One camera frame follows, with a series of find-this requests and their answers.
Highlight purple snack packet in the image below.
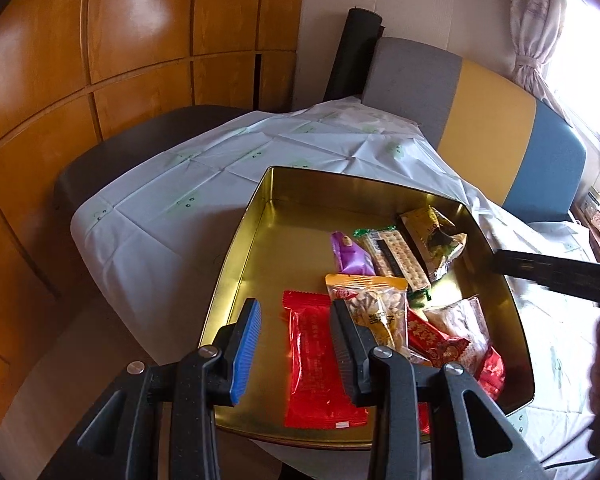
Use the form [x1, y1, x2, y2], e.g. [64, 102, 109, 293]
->
[330, 231, 377, 277]

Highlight small dark red packet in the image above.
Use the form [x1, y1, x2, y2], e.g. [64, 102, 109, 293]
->
[472, 345, 506, 401]

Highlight dark grey seat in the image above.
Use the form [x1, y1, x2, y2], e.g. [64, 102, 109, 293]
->
[52, 105, 253, 211]

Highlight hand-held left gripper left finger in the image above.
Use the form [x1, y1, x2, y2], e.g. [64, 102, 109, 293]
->
[40, 298, 262, 480]

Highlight tied beige curtain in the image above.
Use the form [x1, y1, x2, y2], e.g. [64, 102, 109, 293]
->
[507, 0, 576, 126]

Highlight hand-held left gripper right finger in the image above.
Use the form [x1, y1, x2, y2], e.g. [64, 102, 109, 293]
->
[329, 299, 551, 480]

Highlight clear white snack packet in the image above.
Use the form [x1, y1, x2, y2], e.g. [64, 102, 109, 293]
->
[422, 296, 491, 361]

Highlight maroon and gold tin box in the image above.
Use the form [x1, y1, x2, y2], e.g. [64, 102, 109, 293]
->
[200, 165, 537, 448]

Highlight patterned tissue box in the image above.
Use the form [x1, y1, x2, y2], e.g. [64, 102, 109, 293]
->
[582, 187, 600, 241]

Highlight black rolled mat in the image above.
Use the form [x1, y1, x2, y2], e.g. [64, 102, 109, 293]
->
[324, 7, 383, 101]

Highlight white printed tablecloth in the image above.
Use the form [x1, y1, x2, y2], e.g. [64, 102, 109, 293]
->
[70, 97, 600, 480]

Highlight grey yellow blue chair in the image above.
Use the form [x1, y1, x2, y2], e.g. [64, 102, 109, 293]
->
[362, 36, 588, 223]

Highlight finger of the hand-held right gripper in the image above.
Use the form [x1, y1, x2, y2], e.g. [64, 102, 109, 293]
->
[490, 251, 600, 307]

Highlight yellow green crinkled packet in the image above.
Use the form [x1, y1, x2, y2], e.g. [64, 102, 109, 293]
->
[399, 206, 468, 282]

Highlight red patterned snack packet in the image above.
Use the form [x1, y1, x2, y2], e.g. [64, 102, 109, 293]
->
[405, 308, 471, 368]

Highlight window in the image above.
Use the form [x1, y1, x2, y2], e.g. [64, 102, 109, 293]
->
[545, 0, 600, 146]

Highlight wooden wardrobe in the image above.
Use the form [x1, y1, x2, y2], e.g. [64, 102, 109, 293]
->
[0, 0, 308, 431]

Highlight clear packet orange top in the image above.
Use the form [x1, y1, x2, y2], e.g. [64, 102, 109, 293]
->
[325, 273, 410, 356]

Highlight cracker packet green ends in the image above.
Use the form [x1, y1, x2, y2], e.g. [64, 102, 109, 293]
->
[354, 227, 432, 295]

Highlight large plain red packet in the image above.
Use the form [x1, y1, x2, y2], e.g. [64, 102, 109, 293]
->
[281, 290, 371, 430]

